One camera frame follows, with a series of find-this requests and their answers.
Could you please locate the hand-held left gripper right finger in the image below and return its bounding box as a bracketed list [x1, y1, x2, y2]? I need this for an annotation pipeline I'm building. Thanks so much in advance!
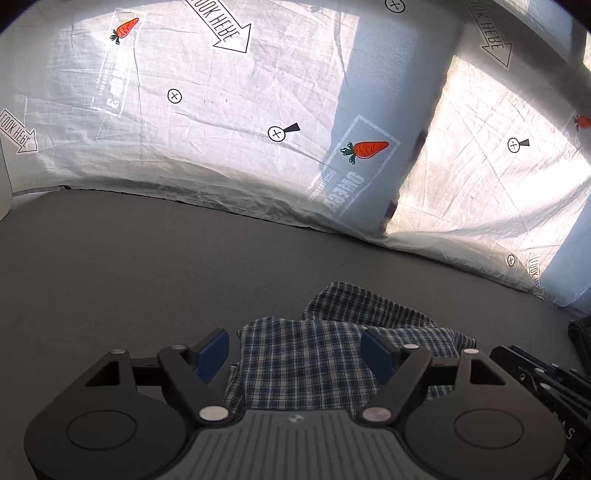
[357, 327, 505, 425]

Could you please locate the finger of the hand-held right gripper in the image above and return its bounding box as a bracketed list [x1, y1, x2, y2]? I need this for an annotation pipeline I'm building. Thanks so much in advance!
[488, 344, 579, 398]

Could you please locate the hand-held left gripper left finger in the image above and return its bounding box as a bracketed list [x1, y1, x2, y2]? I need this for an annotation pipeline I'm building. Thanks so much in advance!
[84, 328, 231, 425]

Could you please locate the blue plaid shirt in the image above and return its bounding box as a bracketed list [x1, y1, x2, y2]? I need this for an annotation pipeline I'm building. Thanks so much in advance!
[224, 281, 478, 412]

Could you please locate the dark cloth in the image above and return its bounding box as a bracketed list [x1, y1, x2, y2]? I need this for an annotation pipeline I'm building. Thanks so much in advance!
[567, 316, 591, 366]

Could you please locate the white printed window sheet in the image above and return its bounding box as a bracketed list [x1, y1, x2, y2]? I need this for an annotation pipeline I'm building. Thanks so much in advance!
[0, 0, 591, 308]

